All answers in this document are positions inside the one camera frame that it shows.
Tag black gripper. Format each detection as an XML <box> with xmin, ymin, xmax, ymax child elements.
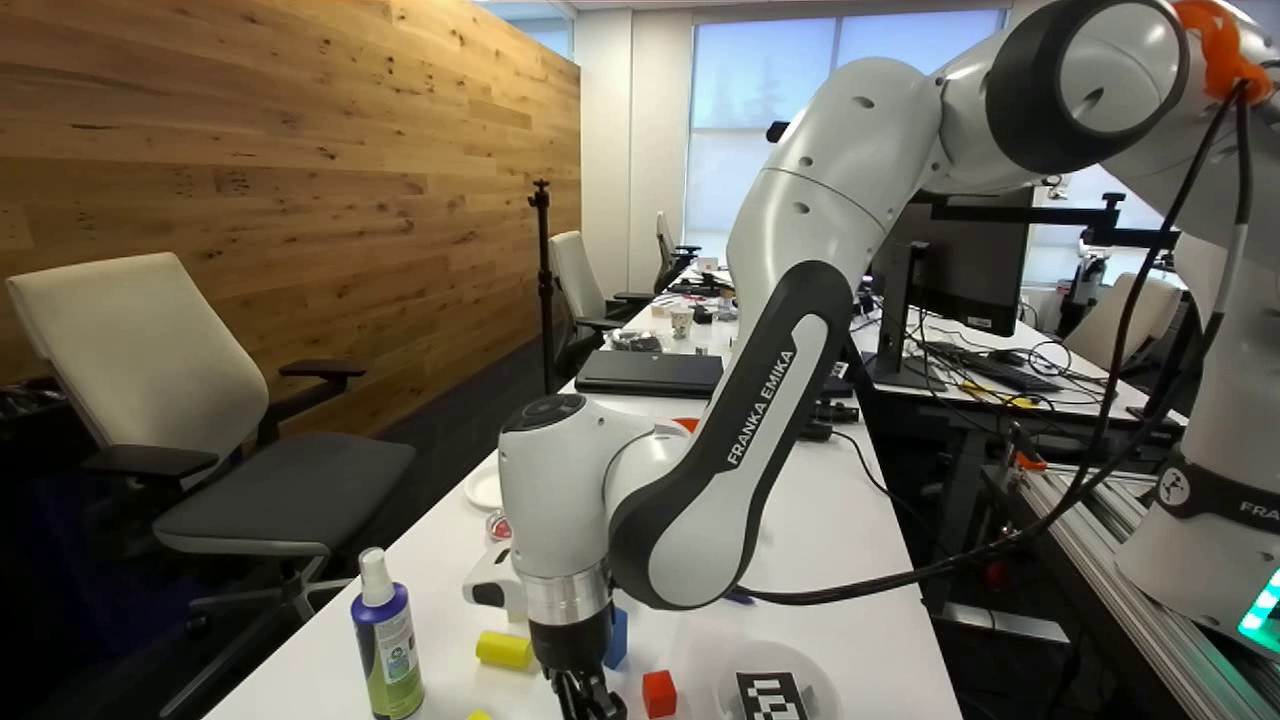
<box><xmin>531</xmin><ymin>617</ymin><xmax>630</xmax><ymax>720</ymax></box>

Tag blue rectangular block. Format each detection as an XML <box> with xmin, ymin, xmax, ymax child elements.
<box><xmin>601</xmin><ymin>605</ymin><xmax>637</xmax><ymax>672</ymax></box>

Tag red cube block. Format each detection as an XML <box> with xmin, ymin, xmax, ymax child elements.
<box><xmin>639</xmin><ymin>669</ymin><xmax>683</xmax><ymax>720</ymax></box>

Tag yellow cylinder block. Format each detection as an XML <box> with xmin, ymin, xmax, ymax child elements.
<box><xmin>471</xmin><ymin>627</ymin><xmax>542</xmax><ymax>676</ymax></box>

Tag light wooden box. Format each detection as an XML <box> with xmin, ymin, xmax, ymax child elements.
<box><xmin>459</xmin><ymin>566</ymin><xmax>535</xmax><ymax>630</ymax></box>

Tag dark blue bottle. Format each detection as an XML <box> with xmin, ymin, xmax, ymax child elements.
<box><xmin>349</xmin><ymin>544</ymin><xmax>434</xmax><ymax>720</ymax></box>

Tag black laptop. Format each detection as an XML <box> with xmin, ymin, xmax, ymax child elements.
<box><xmin>573</xmin><ymin>343</ymin><xmax>727</xmax><ymax>398</ymax></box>

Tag black tripod pole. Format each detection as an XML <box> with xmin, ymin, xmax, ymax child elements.
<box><xmin>526</xmin><ymin>177</ymin><xmax>559</xmax><ymax>398</ymax></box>

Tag white grey office chair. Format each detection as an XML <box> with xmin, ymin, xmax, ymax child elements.
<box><xmin>0</xmin><ymin>247</ymin><xmax>419</xmax><ymax>630</ymax></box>

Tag black computer monitor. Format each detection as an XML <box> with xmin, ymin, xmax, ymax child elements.
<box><xmin>867</xmin><ymin>188</ymin><xmax>1042</xmax><ymax>393</ymax></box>

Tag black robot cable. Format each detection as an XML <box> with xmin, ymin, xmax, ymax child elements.
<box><xmin>727</xmin><ymin>75</ymin><xmax>1264</xmax><ymax>611</ymax></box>

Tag tangled desk cables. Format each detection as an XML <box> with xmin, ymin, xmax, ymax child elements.
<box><xmin>917</xmin><ymin>332</ymin><xmax>1157</xmax><ymax>421</ymax></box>

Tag aluminium rail frame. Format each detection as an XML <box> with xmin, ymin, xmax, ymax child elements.
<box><xmin>1017</xmin><ymin>459</ymin><xmax>1280</xmax><ymax>720</ymax></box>

